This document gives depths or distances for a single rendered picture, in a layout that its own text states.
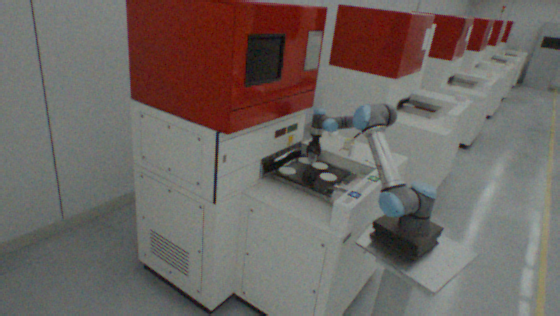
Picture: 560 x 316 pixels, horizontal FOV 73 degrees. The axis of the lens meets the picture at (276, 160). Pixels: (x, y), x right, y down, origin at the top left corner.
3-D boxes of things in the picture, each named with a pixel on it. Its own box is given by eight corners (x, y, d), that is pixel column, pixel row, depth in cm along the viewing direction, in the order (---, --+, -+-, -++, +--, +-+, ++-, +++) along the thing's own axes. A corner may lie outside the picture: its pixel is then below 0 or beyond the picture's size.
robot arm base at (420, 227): (436, 230, 180) (441, 212, 176) (419, 241, 171) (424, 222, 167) (408, 215, 190) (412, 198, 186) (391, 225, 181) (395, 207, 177)
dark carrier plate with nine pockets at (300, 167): (272, 170, 225) (272, 169, 224) (302, 155, 251) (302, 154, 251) (322, 191, 208) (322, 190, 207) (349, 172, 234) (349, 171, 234)
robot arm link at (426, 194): (437, 214, 174) (445, 189, 168) (415, 219, 169) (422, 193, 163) (418, 201, 184) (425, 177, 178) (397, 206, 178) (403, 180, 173)
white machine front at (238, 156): (212, 203, 198) (216, 131, 182) (296, 160, 261) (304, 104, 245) (217, 205, 197) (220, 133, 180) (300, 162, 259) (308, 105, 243)
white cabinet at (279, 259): (232, 302, 245) (240, 193, 212) (308, 238, 320) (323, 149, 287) (317, 359, 214) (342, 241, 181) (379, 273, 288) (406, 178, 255)
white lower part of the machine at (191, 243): (138, 268, 265) (132, 163, 232) (219, 221, 328) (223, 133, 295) (210, 321, 230) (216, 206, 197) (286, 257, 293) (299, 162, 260)
